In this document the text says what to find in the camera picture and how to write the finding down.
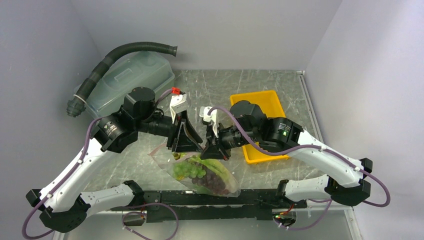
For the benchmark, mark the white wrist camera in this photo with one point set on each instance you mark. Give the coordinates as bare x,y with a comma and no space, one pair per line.
209,116
180,101

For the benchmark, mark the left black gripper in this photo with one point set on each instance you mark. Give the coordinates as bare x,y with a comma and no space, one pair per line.
185,139

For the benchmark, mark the clear lidded storage box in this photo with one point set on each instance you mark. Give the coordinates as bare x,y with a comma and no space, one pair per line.
141,69

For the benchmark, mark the clear pink zip top bag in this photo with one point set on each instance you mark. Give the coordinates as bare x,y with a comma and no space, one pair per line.
164,159

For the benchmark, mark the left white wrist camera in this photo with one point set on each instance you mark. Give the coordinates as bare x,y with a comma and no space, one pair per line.
180,101

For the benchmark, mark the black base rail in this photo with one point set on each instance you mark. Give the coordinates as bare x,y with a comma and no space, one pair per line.
259,204

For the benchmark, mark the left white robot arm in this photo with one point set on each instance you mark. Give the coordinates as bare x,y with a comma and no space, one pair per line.
63,203

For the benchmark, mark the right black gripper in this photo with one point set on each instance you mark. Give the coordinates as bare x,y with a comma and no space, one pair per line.
213,148

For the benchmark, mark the purple grape bunch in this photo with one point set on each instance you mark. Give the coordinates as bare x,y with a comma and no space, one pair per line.
210,181

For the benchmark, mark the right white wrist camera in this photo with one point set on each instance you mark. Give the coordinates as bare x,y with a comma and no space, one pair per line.
209,116

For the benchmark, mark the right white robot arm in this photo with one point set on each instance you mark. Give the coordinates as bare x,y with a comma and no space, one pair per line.
343,179

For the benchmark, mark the green grape bunch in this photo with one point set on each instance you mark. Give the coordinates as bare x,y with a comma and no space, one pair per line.
188,169

